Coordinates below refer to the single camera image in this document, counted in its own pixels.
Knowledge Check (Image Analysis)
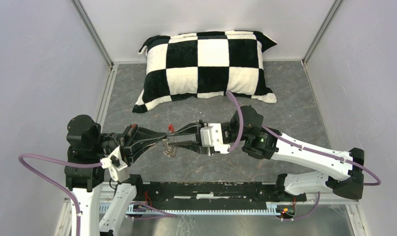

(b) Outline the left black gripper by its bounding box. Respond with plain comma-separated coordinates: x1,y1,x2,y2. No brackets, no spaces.
93,122,167,164

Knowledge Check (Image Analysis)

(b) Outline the metal keyring with red handle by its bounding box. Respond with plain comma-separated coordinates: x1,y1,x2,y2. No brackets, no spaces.
162,124,177,158

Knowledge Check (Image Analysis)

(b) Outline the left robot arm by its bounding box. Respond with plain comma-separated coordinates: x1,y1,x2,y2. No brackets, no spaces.
64,115,166,236

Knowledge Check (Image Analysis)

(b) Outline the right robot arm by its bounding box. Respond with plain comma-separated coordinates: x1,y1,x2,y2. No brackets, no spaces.
168,106,365,201

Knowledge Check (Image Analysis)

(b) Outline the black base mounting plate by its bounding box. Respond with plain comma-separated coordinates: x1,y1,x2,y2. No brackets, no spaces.
134,182,307,211

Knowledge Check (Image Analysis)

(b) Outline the black white checkered pillow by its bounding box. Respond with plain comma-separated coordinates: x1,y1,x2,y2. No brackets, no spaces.
133,30,277,114

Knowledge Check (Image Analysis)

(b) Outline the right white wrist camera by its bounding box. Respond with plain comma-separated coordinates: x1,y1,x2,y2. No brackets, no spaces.
199,123,230,154

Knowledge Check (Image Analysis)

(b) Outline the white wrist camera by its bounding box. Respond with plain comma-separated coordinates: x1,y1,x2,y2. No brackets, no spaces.
100,146,130,182
199,123,230,154

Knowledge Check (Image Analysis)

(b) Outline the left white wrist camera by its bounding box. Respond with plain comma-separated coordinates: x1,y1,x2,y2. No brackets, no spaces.
100,146,130,182

